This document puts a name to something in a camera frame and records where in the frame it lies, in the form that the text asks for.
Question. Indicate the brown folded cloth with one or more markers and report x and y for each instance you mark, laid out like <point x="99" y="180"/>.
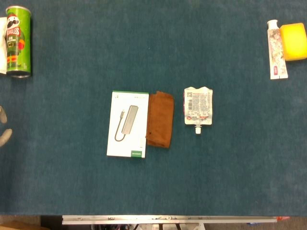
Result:
<point x="160" y="119"/>

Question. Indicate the white spout pouch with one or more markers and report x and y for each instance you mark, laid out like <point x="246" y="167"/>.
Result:
<point x="197" y="105"/>

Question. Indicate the white USB hub box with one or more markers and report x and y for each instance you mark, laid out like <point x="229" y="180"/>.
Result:
<point x="115" y="143"/>

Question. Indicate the blue felt table cover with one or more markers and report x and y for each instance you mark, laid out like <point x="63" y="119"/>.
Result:
<point x="72" y="182"/>

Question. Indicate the white toothpaste tube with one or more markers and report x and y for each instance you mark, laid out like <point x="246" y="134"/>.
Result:
<point x="275" y="55"/>

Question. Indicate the green Pringles can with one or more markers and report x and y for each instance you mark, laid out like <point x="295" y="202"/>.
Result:
<point x="19" y="43"/>

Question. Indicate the yellow sponge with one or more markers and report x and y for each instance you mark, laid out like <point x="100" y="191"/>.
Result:
<point x="293" y="40"/>

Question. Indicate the small red plastic piece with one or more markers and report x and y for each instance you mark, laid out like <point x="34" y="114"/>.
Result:
<point x="283" y="218"/>

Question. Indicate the brown cardboard box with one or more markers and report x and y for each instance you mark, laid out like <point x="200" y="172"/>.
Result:
<point x="14" y="226"/>

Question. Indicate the aluminium table edge rail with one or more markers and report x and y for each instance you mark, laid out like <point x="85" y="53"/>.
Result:
<point x="168" y="219"/>

